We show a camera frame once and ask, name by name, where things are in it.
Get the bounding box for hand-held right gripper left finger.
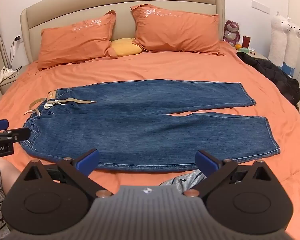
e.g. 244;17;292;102
21;149;114;199

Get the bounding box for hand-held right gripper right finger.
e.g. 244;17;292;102
182;150;277;199

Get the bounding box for blue denim pants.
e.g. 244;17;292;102
19;79;281;173

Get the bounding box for person's leg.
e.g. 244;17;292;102
0;159;22;194

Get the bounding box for white cloth bag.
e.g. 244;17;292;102
0;66;17;84

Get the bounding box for khaki woven belt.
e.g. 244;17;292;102
24;98;97;117

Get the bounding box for orange bed sheet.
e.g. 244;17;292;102
0;41;300;230

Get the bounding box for orange pillow with flower print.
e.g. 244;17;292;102
37;10;118;70
130;4;227;56

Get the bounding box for black quilted jacket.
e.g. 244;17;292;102
236;51;300;105

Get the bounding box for small yellow pillow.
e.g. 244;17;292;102
111;38;142;57

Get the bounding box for beige nightstand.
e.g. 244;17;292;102
236;47;269;62

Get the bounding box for blue box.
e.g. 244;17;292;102
281;61;295;78

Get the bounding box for pink plush bear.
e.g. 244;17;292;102
223;20;240;47

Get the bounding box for white alpaca plush toy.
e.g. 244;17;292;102
284;22;300;69
268;12;293;67

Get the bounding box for beige upholstered headboard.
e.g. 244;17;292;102
20;0;226;64

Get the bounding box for black charger cable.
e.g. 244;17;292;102
8;40;23;72

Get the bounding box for white wall switch plate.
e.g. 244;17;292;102
251;0;270;13

